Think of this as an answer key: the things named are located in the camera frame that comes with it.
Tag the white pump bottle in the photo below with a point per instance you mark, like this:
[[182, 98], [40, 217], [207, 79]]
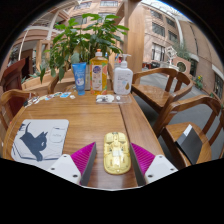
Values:
[[122, 80]]

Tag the yellow flowering plant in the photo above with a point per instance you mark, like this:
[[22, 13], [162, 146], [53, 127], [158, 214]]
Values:
[[199, 81]]

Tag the blue tube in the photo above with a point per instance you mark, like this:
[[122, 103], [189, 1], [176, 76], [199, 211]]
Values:
[[80, 78]]

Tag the dark red wooden pedestal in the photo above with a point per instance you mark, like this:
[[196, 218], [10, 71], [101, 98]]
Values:
[[13, 75]]

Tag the yellow detergent bottle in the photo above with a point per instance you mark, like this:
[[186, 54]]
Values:
[[98, 78]]

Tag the yellow computer mouse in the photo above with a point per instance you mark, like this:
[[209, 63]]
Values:
[[116, 156]]

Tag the black notebook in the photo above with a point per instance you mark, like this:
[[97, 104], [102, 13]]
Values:
[[189, 144]]

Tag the black binder clip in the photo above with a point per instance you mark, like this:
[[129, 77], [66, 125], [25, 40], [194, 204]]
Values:
[[26, 102]]

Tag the grey cat print mouse pad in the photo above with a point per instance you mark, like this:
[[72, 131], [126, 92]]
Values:
[[36, 141]]

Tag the white abstract sculpture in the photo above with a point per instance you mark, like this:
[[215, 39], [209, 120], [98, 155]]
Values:
[[171, 54]]

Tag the small blue printed sticker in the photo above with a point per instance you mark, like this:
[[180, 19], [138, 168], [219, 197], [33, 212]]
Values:
[[65, 94], [55, 95]]

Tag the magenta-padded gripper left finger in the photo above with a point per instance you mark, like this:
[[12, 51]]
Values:
[[65, 165]]

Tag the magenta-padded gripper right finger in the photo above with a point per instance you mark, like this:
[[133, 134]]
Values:
[[160, 166]]

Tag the green plant in white pot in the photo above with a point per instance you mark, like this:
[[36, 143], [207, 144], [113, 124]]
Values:
[[83, 36]]

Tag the wooden armchair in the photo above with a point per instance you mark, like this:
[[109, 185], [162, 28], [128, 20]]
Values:
[[173, 133], [153, 95], [55, 83], [13, 94]]

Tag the small white sticker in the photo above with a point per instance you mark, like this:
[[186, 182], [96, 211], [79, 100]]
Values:
[[72, 97]]

